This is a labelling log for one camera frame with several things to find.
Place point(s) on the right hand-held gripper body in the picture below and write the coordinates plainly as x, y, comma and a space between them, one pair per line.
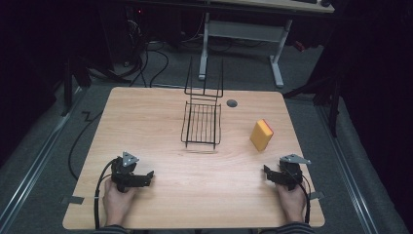
290, 170

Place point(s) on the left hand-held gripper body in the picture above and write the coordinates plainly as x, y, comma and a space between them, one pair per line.
125, 169

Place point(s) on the person's right hand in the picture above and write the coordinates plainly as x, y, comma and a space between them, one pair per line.
292, 203

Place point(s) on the person's left hand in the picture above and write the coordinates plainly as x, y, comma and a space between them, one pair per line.
117, 204

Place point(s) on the yellow sponge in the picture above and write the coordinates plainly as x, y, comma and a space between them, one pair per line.
260, 136

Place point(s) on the grey tape strip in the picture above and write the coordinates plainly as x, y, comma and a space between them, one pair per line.
73, 200
316, 195

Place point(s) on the grey round table grommet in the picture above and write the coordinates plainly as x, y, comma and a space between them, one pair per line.
232, 103

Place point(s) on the black stand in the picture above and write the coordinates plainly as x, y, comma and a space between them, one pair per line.
68, 84
324, 94

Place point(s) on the black computer tower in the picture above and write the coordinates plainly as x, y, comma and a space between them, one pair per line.
121, 35

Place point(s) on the white-legged wooden desk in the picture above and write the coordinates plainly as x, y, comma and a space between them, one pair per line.
242, 31

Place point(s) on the metal floor rail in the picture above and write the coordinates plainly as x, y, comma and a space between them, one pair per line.
30, 177
352, 177

